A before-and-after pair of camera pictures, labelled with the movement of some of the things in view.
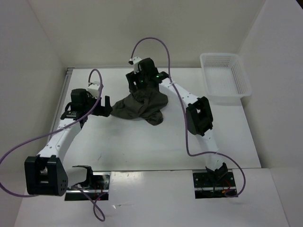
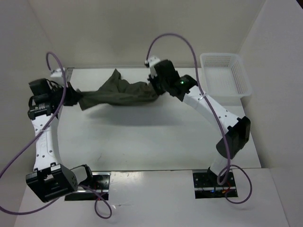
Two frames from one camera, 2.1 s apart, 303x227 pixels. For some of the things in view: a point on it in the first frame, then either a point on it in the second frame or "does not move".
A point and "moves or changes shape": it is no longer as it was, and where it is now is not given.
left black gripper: x=102 y=110 to x=75 y=96
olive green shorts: x=146 y=103 moves or changes shape
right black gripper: x=131 y=78 to x=152 y=78
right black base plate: x=206 y=186 does not move
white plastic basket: x=225 y=75 does not move
